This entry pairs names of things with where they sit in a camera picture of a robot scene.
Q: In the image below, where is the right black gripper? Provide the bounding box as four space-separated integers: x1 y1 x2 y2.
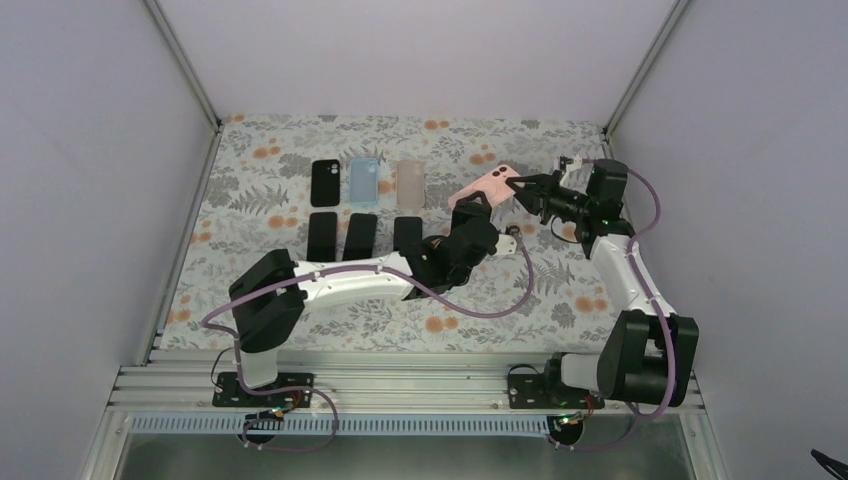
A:
506 169 592 225

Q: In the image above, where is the pink phone case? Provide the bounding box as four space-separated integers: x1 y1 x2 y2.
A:
448 165 520 209

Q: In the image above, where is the black smartphone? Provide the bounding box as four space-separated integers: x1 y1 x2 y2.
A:
306 212 338 262
393 216 423 252
342 213 378 261

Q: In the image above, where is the beige phone case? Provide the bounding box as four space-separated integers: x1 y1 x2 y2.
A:
396 160 425 209

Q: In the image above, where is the light blue phone case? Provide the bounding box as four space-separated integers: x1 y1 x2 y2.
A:
349 158 379 205

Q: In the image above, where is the black phone case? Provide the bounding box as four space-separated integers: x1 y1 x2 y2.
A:
310 159 340 208

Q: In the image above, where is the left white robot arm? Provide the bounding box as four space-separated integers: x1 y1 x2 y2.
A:
228 192 500 405

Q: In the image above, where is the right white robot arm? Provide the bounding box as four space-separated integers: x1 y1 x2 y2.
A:
506 159 699 414

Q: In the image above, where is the floral patterned table mat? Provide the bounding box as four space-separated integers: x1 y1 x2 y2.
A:
160 113 639 355

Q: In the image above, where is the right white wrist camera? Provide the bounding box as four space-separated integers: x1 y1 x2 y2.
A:
558 155 584 188

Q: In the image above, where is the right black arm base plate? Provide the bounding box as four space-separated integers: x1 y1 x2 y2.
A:
506 367 606 410

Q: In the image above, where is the aluminium corner frame post right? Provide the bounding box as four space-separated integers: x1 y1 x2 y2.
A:
604 0 692 140

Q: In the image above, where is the aluminium corner frame post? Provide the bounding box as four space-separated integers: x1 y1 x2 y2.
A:
604 0 692 140
141 0 221 132

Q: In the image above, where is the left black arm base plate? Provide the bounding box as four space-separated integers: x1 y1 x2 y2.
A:
211 372 315 409

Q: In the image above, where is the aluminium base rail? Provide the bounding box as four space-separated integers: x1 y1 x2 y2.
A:
105 351 707 415

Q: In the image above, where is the aluminium corner frame post left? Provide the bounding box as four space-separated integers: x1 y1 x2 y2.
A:
141 0 221 132

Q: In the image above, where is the grey slotted cable duct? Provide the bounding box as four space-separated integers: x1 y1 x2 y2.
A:
128 412 571 438

